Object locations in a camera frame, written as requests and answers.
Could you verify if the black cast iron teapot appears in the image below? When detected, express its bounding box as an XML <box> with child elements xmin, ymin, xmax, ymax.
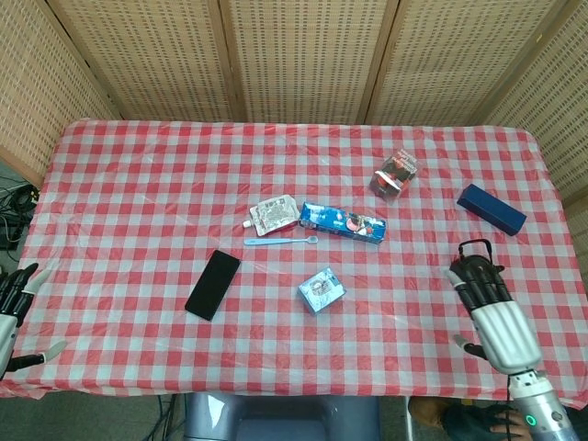
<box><xmin>452</xmin><ymin>239</ymin><xmax>506</xmax><ymax>277</ymax></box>

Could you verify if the silver spout pouch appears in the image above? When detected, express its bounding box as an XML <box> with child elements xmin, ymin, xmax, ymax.
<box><xmin>243</xmin><ymin>194</ymin><xmax>299</xmax><ymax>237</ymax></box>

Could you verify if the red black small carton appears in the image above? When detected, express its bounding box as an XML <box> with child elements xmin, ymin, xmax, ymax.
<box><xmin>368</xmin><ymin>147</ymin><xmax>423</xmax><ymax>200</ymax></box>

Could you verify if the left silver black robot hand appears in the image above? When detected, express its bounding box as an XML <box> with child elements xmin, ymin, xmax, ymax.
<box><xmin>0</xmin><ymin>262</ymin><xmax>68</xmax><ymax>380</ymax></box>

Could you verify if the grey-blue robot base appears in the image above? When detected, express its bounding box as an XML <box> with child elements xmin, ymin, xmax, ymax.
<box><xmin>183</xmin><ymin>390</ymin><xmax>382</xmax><ymax>441</ymax></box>

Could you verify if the woven bamboo screen panel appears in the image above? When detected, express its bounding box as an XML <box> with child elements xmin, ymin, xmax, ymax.
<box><xmin>216</xmin><ymin>0</ymin><xmax>401</xmax><ymax>125</ymax></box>
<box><xmin>472</xmin><ymin>0</ymin><xmax>588</xmax><ymax>210</ymax></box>
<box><xmin>357</xmin><ymin>0</ymin><xmax>567</xmax><ymax>126</ymax></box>
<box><xmin>0</xmin><ymin>0</ymin><xmax>121</xmax><ymax>187</ymax></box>
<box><xmin>45</xmin><ymin>0</ymin><xmax>240</xmax><ymax>123</ymax></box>

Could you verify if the blue toothpaste box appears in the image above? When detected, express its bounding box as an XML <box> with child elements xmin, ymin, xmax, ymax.
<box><xmin>298</xmin><ymin>200</ymin><xmax>388</xmax><ymax>245</ymax></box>

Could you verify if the dark blue long box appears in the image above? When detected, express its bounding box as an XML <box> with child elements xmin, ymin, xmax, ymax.
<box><xmin>456</xmin><ymin>183</ymin><xmax>528</xmax><ymax>237</ymax></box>

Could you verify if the black smartphone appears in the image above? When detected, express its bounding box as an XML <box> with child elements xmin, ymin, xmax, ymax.
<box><xmin>184</xmin><ymin>249</ymin><xmax>243</xmax><ymax>322</ymax></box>

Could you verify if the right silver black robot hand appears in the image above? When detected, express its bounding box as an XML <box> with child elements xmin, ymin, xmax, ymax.
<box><xmin>447</xmin><ymin>256</ymin><xmax>544</xmax><ymax>374</ymax></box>

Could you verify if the light blue small box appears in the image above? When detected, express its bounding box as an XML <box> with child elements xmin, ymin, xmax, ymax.
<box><xmin>298</xmin><ymin>266</ymin><xmax>347</xmax><ymax>316</ymax></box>

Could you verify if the light blue toothbrush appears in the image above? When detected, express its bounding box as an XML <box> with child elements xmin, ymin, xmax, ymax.
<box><xmin>243</xmin><ymin>235</ymin><xmax>319</xmax><ymax>247</ymax></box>

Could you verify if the black cable bundle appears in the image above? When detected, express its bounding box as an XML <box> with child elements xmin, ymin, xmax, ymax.
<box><xmin>0</xmin><ymin>172</ymin><xmax>40</xmax><ymax>252</ymax></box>

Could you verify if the red white checkered tablecloth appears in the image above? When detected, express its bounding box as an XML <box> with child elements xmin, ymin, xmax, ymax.
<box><xmin>0</xmin><ymin>118</ymin><xmax>588</xmax><ymax>411</ymax></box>

